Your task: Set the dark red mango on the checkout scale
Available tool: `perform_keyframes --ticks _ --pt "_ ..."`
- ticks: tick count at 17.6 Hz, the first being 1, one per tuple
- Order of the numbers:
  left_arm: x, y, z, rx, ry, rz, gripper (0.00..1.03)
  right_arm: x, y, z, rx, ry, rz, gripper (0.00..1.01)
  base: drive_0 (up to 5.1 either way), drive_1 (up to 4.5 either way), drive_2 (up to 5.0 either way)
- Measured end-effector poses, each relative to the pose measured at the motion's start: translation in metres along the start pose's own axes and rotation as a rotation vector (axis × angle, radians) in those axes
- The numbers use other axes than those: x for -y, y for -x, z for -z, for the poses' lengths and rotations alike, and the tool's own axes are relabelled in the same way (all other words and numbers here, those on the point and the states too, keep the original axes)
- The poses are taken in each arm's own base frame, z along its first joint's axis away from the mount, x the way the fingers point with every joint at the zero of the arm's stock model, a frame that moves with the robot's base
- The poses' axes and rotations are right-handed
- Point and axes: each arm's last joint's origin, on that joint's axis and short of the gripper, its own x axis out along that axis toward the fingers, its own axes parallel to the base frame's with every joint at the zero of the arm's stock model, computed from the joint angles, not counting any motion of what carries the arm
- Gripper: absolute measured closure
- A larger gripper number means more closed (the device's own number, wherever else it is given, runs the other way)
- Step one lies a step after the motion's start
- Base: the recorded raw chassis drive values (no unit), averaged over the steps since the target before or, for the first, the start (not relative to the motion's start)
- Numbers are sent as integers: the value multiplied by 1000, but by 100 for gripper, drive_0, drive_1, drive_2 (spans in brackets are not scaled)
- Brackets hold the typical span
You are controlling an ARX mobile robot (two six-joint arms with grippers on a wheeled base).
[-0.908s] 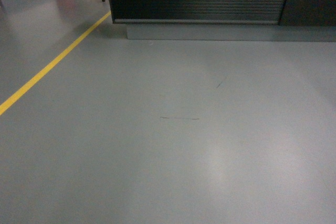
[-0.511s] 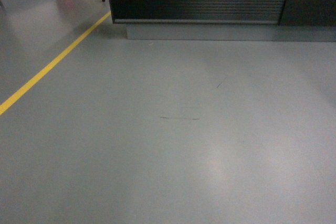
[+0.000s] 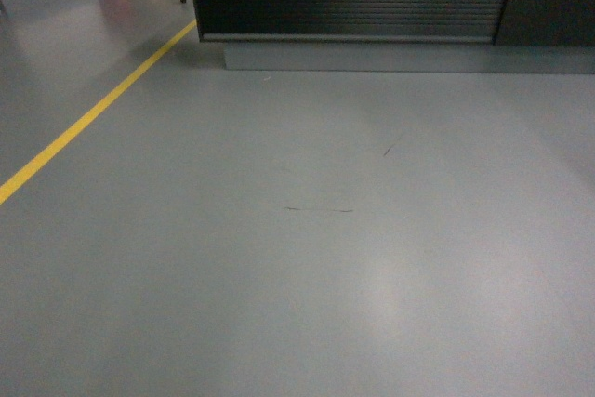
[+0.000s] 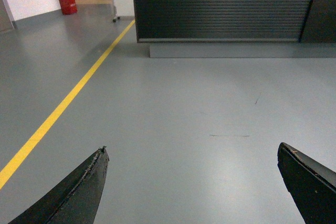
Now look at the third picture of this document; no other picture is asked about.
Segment black checkout counter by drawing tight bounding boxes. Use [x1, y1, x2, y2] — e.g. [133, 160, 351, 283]
[193, 0, 594, 74]

